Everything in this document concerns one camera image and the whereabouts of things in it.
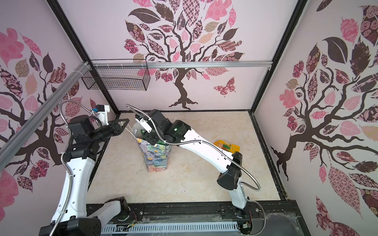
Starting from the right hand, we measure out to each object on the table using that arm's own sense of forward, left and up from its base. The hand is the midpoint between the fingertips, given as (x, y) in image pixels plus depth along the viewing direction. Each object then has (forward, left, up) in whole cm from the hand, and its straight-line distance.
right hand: (148, 129), depth 69 cm
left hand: (+2, +9, +3) cm, 9 cm away
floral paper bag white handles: (-7, -2, -15) cm, 16 cm away
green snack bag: (-8, -7, +1) cm, 11 cm away
